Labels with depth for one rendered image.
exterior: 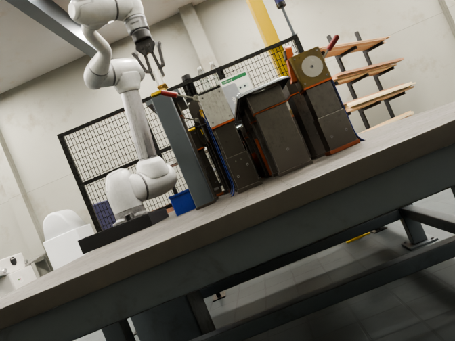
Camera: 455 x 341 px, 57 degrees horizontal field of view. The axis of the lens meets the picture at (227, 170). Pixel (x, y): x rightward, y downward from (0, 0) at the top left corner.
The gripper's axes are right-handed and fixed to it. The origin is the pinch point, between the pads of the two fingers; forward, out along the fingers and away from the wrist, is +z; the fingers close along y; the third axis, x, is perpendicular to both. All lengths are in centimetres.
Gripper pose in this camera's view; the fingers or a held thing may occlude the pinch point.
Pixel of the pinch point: (159, 78)
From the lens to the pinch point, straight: 177.2
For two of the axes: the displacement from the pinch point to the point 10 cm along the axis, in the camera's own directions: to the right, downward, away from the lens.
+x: 0.1, 0.1, 10.0
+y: 9.2, -3.9, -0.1
